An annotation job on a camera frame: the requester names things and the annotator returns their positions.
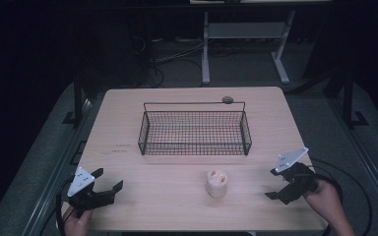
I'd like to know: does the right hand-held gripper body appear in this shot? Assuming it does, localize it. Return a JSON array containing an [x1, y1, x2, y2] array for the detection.
[[274, 147, 320, 207]]

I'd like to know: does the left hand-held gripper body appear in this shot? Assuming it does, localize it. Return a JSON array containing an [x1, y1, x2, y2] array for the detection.
[[66, 166, 116, 218]]

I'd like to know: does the pale lotus root piece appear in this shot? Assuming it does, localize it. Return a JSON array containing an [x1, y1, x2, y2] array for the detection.
[[205, 168, 228, 199]]

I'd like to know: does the black wire basket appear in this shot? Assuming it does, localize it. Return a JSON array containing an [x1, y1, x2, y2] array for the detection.
[[137, 100, 253, 156]]

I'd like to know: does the person's right hand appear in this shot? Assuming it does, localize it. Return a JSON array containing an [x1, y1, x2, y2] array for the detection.
[[302, 181, 343, 224]]

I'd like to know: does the person's left hand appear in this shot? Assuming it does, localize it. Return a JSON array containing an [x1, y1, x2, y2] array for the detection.
[[61, 206, 95, 236]]

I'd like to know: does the aluminium rail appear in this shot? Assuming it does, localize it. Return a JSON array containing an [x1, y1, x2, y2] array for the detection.
[[327, 97, 378, 228], [21, 97, 95, 236]]

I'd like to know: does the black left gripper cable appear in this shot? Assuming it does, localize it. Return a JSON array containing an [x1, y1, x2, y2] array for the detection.
[[54, 176, 77, 236]]

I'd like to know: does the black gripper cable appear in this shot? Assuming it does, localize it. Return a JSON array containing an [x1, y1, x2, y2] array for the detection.
[[54, 176, 77, 236], [303, 156, 374, 236]]

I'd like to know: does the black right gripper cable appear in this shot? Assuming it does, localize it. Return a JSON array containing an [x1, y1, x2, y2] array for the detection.
[[303, 156, 374, 236]]

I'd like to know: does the black metal post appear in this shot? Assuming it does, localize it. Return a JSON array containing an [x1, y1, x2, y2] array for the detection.
[[62, 73, 85, 128], [342, 70, 370, 130]]

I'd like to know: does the bundle of floor cables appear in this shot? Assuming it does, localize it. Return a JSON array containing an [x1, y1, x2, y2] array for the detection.
[[134, 34, 209, 89]]

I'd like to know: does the white metal stand frame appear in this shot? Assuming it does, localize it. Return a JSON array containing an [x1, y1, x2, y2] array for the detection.
[[201, 9, 297, 86]]

